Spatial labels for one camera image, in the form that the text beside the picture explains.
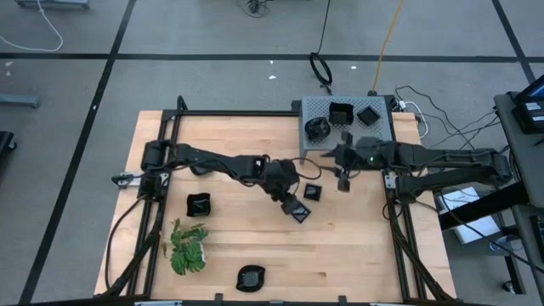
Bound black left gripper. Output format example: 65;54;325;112
265;159;303;215

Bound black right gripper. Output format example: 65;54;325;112
335;130;399;193

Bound black small square plate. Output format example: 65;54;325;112
356;105;382;128
303;183;323;202
290;201;313;224

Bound black deep angular plate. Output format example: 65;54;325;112
304;116;332;141

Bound black deep square plate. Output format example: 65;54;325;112
328;101;355;127

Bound black leaf-shaped round plate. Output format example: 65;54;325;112
235;264;267;293

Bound grey metal table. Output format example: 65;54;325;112
298;94;394;165

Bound black wavy-edged square plate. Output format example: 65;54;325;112
185;192;213;218

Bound green plant in white pot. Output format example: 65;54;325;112
163;218;210;276

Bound white box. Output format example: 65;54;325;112
437;186;503;246

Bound dark side table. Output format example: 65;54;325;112
494;91;544;209

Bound black desktop device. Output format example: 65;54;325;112
511;100;544;135

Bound large flat monitor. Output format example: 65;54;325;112
513;74;544;103

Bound black floor object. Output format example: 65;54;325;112
0;130;17;167

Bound grey stand foot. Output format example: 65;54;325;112
0;93;42;110

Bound grey cart base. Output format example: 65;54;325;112
14;0;91;9

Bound black camera cable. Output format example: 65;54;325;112
291;156;325;182

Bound white power cable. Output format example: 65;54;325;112
398;99;429;139

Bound black aluminium table frame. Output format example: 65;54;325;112
93;95;458;306

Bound black hanging cable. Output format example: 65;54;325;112
309;0;335;95

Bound yellow hanging cable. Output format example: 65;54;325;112
371;0;405;94

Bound black floor cables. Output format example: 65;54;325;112
393;84;505;150

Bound black cable bundle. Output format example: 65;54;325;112
235;0;273;19

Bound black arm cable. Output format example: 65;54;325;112
104;195;148;292

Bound white floor cable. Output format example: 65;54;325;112
0;0;65;53

